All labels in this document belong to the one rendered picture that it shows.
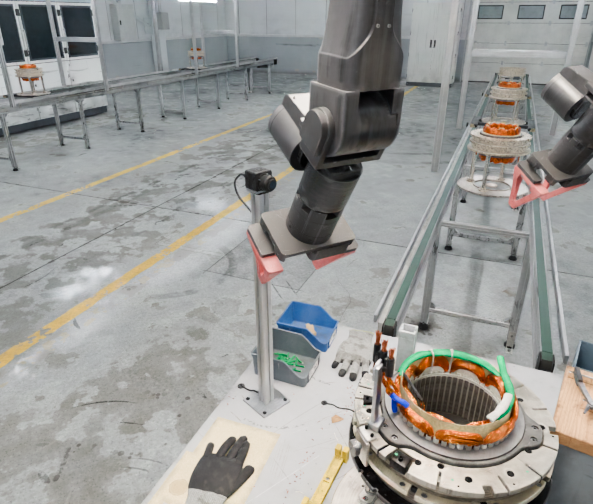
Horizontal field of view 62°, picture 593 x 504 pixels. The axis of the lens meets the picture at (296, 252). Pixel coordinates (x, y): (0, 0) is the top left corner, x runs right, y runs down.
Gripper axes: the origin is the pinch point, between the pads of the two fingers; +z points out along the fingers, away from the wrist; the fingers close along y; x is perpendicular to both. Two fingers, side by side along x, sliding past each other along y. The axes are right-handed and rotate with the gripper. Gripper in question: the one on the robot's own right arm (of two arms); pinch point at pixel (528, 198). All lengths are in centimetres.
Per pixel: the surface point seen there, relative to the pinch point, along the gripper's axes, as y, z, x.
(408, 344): 25.7, 19.2, 12.0
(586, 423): 5.1, 15.7, 35.9
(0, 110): 85, 378, -494
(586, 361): -17.3, 26.2, 27.2
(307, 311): 8, 80, -25
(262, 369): 37, 61, -6
